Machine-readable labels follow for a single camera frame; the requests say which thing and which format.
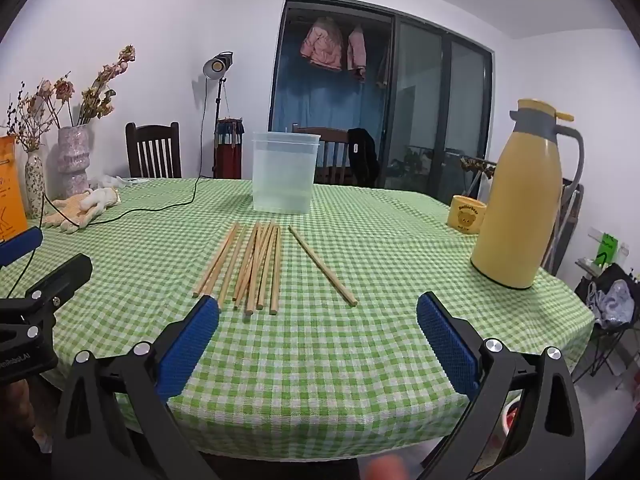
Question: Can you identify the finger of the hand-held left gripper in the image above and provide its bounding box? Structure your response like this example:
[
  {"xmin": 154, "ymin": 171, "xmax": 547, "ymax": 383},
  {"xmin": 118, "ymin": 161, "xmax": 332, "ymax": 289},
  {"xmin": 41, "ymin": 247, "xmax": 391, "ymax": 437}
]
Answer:
[
  {"xmin": 0, "ymin": 254, "xmax": 94, "ymax": 341},
  {"xmin": 0, "ymin": 226, "xmax": 44, "ymax": 267}
]

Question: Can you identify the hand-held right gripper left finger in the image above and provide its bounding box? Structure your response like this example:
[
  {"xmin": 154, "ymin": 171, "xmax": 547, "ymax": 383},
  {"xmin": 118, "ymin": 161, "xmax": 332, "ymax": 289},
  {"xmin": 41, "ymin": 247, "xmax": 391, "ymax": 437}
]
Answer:
[{"xmin": 51, "ymin": 295, "xmax": 222, "ymax": 480}]

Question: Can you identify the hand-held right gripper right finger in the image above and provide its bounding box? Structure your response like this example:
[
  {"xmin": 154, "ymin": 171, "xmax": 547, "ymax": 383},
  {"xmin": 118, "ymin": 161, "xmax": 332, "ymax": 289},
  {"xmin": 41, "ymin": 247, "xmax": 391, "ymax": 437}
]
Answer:
[{"xmin": 416, "ymin": 291, "xmax": 587, "ymax": 480}]

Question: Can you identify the pile of wooden chopsticks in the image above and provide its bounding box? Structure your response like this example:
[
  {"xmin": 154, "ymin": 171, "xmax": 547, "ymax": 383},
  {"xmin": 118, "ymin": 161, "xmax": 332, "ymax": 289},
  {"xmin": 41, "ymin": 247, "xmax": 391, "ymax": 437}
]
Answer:
[{"xmin": 192, "ymin": 220, "xmax": 282, "ymax": 321}]

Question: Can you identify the single wooden chopstick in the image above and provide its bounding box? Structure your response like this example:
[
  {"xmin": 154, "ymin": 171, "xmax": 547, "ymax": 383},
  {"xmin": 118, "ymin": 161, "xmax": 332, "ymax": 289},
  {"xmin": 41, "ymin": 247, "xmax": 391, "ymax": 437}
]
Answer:
[{"xmin": 288, "ymin": 225, "xmax": 359, "ymax": 307}]

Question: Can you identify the clear plastic container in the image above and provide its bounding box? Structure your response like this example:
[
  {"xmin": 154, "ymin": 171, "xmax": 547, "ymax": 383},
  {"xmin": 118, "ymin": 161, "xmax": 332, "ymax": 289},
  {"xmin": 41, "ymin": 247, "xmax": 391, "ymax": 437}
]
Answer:
[{"xmin": 251, "ymin": 131, "xmax": 321, "ymax": 214}]

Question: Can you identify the person's right hand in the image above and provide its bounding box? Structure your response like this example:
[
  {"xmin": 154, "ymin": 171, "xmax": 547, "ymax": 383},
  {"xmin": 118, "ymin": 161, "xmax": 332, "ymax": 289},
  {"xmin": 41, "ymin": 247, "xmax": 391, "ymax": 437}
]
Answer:
[{"xmin": 364, "ymin": 454, "xmax": 417, "ymax": 480}]

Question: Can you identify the orange card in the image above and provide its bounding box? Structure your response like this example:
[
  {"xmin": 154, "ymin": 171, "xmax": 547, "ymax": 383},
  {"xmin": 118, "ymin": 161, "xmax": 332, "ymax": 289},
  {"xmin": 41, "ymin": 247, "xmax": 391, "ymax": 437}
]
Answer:
[{"xmin": 0, "ymin": 134, "xmax": 29, "ymax": 242}]

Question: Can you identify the pair of orange gloves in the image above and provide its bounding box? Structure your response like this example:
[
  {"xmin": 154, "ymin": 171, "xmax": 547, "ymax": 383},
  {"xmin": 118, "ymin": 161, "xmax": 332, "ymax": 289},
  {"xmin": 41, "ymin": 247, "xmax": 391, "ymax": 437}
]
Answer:
[{"xmin": 41, "ymin": 191, "xmax": 101, "ymax": 234}]

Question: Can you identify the small floral vase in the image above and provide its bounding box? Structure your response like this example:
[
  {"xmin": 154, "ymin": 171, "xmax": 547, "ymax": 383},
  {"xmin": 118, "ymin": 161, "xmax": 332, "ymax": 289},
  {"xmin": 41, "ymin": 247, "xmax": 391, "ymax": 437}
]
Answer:
[{"xmin": 24, "ymin": 151, "xmax": 47, "ymax": 219}]

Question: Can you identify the white beige knitted glove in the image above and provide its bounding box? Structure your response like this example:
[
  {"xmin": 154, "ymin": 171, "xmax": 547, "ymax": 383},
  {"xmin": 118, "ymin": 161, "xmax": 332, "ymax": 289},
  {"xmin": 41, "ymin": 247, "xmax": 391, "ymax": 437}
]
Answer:
[{"xmin": 82, "ymin": 187, "xmax": 122, "ymax": 211}]

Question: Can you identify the green checked tablecloth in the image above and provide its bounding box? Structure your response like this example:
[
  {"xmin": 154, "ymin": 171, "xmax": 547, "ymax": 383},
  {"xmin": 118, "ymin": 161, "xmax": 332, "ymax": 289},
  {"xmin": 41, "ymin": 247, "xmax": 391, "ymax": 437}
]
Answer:
[{"xmin": 0, "ymin": 176, "xmax": 597, "ymax": 462}]

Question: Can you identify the pink white textured vase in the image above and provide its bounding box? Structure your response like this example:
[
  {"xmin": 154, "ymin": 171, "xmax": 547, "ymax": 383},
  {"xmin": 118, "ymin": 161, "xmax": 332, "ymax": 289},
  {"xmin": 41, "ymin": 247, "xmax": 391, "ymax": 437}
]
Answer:
[{"xmin": 56, "ymin": 124, "xmax": 94, "ymax": 197}]

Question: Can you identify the yellow mug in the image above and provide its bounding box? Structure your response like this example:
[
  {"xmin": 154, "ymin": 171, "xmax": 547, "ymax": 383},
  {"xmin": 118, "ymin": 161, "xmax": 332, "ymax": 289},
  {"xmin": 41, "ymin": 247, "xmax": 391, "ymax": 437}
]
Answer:
[{"xmin": 447, "ymin": 194, "xmax": 489, "ymax": 235}]

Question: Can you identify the dried twig flower bunch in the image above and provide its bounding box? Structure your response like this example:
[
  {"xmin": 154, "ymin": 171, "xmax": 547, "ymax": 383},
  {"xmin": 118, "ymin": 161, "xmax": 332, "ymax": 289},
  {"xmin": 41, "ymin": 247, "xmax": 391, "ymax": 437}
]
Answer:
[{"xmin": 1, "ymin": 77, "xmax": 76, "ymax": 155}]

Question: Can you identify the dark wooden chair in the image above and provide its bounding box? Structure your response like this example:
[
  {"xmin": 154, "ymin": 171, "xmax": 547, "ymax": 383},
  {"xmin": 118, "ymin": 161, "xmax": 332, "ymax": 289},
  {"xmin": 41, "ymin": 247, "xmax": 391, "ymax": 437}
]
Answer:
[{"xmin": 124, "ymin": 121, "xmax": 182, "ymax": 180}]

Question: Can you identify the black folding stool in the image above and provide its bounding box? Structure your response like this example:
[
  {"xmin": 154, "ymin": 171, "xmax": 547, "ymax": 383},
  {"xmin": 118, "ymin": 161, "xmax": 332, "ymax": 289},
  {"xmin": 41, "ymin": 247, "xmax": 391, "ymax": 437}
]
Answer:
[{"xmin": 574, "ymin": 259, "xmax": 640, "ymax": 378}]

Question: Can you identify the yellow thermos jug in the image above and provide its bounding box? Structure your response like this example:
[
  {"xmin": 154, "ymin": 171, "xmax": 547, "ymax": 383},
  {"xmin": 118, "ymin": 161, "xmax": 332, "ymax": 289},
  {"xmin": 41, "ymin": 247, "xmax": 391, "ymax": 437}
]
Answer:
[{"xmin": 469, "ymin": 98, "xmax": 586, "ymax": 290}]

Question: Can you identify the grey plastic bag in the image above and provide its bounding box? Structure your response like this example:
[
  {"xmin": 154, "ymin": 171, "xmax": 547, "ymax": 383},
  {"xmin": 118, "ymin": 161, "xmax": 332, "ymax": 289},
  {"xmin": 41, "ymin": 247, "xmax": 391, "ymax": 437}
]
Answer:
[{"xmin": 586, "ymin": 279, "xmax": 637, "ymax": 330}]

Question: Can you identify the grey metal folding rack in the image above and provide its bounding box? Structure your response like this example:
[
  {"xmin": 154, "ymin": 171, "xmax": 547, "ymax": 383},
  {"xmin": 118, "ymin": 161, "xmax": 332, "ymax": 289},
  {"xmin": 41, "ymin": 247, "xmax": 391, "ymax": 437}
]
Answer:
[{"xmin": 541, "ymin": 179, "xmax": 585, "ymax": 277}]

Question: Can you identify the rack with dried plants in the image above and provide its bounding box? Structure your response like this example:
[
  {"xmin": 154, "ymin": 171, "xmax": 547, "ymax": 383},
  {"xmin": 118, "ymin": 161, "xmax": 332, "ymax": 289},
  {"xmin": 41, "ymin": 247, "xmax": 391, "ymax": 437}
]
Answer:
[{"xmin": 442, "ymin": 149, "xmax": 498, "ymax": 198}]

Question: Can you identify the tall dried flower bunch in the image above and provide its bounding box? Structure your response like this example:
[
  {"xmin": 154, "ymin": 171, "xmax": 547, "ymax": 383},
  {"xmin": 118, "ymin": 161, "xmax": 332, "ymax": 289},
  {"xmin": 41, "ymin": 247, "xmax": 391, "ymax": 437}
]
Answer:
[{"xmin": 74, "ymin": 44, "xmax": 137, "ymax": 127}]

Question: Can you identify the green paper bag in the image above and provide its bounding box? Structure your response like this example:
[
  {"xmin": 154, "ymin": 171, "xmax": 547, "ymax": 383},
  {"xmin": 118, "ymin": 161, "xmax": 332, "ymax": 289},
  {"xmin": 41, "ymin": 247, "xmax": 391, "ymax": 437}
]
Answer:
[{"xmin": 596, "ymin": 232, "xmax": 619, "ymax": 262}]

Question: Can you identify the red blue standing bundle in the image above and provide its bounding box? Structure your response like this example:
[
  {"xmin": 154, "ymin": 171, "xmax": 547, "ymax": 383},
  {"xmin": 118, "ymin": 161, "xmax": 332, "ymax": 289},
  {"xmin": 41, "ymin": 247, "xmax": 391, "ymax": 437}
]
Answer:
[{"xmin": 214, "ymin": 117, "xmax": 245, "ymax": 180}]

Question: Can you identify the black bag on chair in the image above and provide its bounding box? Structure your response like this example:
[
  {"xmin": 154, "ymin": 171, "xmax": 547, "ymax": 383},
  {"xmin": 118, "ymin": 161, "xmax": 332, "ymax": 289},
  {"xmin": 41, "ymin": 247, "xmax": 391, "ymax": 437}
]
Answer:
[{"xmin": 347, "ymin": 128, "xmax": 380, "ymax": 187}]

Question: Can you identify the brown wooden chair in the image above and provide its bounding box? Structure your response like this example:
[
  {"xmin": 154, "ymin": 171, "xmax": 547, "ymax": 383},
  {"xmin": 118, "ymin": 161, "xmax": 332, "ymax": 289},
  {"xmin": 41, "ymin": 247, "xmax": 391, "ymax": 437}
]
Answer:
[{"xmin": 292, "ymin": 124, "xmax": 359, "ymax": 186}]

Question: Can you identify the black framed glass door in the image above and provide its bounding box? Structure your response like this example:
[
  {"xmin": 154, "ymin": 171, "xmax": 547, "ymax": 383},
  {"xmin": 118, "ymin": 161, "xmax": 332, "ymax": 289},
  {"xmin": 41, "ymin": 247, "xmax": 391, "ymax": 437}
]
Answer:
[{"xmin": 268, "ymin": 0, "xmax": 495, "ymax": 207}]

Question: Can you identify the studio lamp on stand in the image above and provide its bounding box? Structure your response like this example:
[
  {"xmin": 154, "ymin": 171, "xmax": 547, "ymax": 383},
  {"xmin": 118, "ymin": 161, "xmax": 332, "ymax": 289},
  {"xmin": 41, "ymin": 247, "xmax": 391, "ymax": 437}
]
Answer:
[{"xmin": 201, "ymin": 51, "xmax": 235, "ymax": 179}]

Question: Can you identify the blue curtain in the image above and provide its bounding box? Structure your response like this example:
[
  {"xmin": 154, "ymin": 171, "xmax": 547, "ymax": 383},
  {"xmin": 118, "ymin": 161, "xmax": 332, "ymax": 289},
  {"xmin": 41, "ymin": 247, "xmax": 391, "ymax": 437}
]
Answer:
[{"xmin": 271, "ymin": 54, "xmax": 387, "ymax": 135}]

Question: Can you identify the beige hanging garment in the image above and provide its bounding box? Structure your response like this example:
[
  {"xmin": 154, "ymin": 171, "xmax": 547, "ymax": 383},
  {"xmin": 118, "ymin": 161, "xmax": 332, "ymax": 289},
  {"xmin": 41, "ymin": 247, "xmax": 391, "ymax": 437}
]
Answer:
[{"xmin": 375, "ymin": 35, "xmax": 394, "ymax": 89}]

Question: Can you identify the small pink jacket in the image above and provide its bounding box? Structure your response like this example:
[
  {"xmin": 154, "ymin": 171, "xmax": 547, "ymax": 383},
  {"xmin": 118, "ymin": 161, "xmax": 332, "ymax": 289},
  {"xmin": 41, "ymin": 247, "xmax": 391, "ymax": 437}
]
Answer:
[{"xmin": 347, "ymin": 24, "xmax": 368, "ymax": 80}]

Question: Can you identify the large pink jacket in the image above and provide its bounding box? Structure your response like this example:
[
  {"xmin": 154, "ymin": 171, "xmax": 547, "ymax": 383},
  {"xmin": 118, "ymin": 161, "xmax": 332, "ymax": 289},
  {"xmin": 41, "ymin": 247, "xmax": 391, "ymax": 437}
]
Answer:
[{"xmin": 299, "ymin": 16, "xmax": 345, "ymax": 69}]

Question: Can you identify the black cable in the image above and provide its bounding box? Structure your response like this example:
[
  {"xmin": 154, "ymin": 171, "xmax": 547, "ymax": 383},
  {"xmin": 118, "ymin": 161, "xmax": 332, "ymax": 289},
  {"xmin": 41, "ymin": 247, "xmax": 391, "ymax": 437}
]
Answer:
[{"xmin": 0, "ymin": 175, "xmax": 221, "ymax": 301}]

